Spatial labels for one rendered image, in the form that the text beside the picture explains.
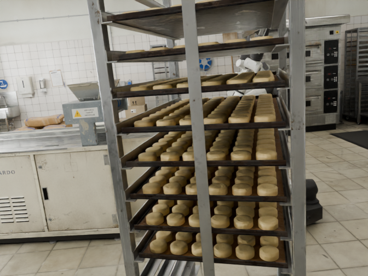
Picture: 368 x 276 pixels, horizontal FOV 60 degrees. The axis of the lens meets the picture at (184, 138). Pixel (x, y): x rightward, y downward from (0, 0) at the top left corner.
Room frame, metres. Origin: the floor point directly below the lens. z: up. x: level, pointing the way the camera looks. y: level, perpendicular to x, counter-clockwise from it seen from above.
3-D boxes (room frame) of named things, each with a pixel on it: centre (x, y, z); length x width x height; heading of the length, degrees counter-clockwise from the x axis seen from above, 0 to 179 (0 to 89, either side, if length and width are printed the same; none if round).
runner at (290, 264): (0.99, -0.31, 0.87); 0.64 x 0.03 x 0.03; 165
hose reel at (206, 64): (6.64, -0.54, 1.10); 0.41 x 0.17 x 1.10; 91
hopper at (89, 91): (2.77, 0.71, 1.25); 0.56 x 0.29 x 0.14; 176
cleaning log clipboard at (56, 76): (6.64, 2.47, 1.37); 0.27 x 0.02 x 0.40; 91
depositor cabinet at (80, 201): (2.81, 1.18, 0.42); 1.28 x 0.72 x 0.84; 86
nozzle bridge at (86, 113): (2.77, 0.71, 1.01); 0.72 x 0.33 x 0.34; 176
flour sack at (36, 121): (6.05, 2.61, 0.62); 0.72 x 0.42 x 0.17; 98
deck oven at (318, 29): (6.13, -2.14, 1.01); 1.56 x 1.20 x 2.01; 91
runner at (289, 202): (0.99, -0.31, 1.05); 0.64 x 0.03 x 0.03; 165
